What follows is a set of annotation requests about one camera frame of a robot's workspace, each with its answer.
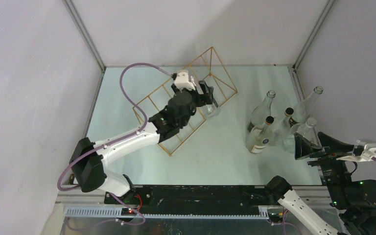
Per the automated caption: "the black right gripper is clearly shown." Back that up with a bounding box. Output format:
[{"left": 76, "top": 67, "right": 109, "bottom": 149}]
[{"left": 292, "top": 130, "right": 354, "bottom": 205}]

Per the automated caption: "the squat clear glass bottle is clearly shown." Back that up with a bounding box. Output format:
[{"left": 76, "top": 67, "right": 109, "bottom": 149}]
[{"left": 281, "top": 117, "right": 317, "bottom": 153}]

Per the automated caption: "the clear bottle silver cap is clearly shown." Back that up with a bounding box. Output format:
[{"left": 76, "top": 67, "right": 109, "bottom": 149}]
[{"left": 204, "top": 103, "right": 220, "bottom": 119}]

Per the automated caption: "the clear bottle black cap front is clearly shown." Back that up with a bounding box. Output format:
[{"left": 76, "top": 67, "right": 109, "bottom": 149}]
[{"left": 268, "top": 107, "right": 294, "bottom": 146}]

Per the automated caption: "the greenish bottle black label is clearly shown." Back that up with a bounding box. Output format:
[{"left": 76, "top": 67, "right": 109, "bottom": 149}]
[{"left": 289, "top": 86, "right": 324, "bottom": 127}]

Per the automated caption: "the clear bottle black gold label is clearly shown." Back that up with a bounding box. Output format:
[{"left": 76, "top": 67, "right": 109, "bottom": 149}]
[{"left": 247, "top": 90, "right": 276, "bottom": 132}]

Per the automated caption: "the clear bottle black cap white label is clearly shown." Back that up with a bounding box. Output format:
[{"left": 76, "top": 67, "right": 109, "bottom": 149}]
[{"left": 245, "top": 116, "right": 274, "bottom": 154}]

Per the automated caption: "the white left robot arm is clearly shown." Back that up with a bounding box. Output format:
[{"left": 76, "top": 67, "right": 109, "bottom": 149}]
[{"left": 70, "top": 81, "right": 215, "bottom": 204}]

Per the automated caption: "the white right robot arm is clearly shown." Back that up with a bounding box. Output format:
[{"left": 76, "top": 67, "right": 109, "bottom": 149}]
[{"left": 264, "top": 132, "right": 376, "bottom": 235}]

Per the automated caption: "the right circuit board with leds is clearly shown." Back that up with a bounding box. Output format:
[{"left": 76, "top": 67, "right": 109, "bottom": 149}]
[{"left": 268, "top": 211, "right": 288, "bottom": 223}]

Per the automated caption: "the circuit board with leds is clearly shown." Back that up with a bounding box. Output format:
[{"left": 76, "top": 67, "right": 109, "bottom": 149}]
[
  {"left": 120, "top": 208, "right": 139, "bottom": 217},
  {"left": 268, "top": 211, "right": 288, "bottom": 223}
]

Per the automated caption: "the left circuit board with leds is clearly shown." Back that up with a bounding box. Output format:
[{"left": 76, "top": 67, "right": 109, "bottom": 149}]
[{"left": 120, "top": 208, "right": 139, "bottom": 217}]

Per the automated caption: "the gold wire wine rack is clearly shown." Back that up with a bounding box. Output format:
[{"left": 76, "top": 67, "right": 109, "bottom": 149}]
[{"left": 137, "top": 47, "right": 237, "bottom": 156}]

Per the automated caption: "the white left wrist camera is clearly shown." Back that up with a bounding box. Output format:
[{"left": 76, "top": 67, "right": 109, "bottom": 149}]
[{"left": 171, "top": 70, "right": 197, "bottom": 91}]

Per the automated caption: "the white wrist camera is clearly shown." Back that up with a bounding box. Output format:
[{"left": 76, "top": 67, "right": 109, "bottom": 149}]
[
  {"left": 337, "top": 139, "right": 376, "bottom": 163},
  {"left": 171, "top": 70, "right": 197, "bottom": 91}
]

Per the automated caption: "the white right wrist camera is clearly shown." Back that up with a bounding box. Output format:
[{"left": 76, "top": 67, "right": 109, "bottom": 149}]
[{"left": 337, "top": 139, "right": 376, "bottom": 163}]

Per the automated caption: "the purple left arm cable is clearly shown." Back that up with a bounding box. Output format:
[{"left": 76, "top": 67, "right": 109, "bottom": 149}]
[{"left": 57, "top": 63, "right": 176, "bottom": 192}]

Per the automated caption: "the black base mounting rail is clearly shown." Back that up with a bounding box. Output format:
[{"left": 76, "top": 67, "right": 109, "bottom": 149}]
[{"left": 121, "top": 185, "right": 291, "bottom": 216}]

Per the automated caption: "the aluminium frame profile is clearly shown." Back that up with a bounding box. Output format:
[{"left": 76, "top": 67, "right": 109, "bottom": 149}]
[{"left": 61, "top": 0, "right": 106, "bottom": 72}]

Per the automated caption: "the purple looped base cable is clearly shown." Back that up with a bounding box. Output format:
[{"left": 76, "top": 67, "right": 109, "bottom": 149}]
[{"left": 65, "top": 193, "right": 146, "bottom": 232}]

